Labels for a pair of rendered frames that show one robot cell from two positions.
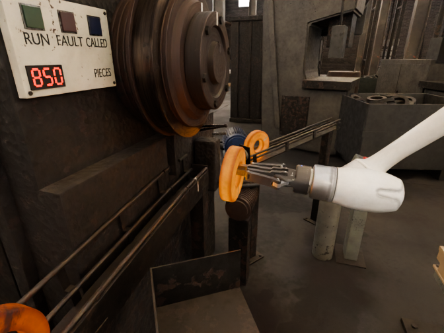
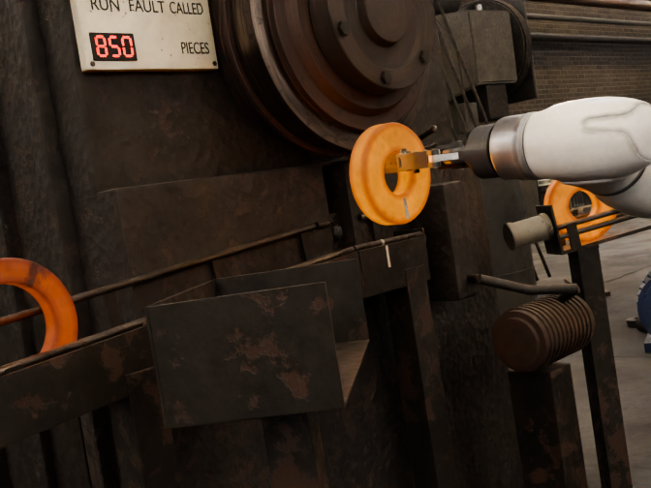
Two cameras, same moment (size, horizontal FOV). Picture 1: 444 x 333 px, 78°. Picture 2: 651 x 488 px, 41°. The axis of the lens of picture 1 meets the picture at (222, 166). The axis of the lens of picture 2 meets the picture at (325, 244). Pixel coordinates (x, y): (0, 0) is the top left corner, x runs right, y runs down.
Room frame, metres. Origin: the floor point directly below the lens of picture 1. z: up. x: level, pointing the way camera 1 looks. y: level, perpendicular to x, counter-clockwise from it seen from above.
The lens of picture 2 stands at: (-0.55, -0.55, 0.81)
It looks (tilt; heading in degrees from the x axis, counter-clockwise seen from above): 3 degrees down; 27
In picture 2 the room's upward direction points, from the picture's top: 9 degrees counter-clockwise
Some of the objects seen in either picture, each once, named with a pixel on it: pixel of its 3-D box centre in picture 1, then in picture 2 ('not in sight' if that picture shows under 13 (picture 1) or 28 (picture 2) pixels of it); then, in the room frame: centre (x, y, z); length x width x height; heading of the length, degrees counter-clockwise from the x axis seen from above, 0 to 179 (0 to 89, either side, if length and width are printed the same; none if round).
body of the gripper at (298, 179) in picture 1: (291, 178); (476, 153); (0.66, -0.18, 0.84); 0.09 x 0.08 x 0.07; 73
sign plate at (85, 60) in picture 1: (69, 48); (145, 15); (0.65, 0.33, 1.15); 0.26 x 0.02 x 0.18; 162
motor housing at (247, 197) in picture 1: (241, 234); (558, 427); (1.21, -0.10, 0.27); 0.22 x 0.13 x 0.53; 162
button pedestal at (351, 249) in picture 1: (358, 211); not in sight; (1.37, -0.78, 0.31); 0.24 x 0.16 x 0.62; 162
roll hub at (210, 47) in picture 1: (211, 63); (376, 13); (0.91, 0.03, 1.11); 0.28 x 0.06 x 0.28; 162
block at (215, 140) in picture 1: (207, 164); (442, 241); (1.17, 0.07, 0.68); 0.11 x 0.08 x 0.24; 72
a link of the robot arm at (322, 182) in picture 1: (320, 182); (520, 147); (0.64, -0.25, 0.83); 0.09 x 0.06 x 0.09; 163
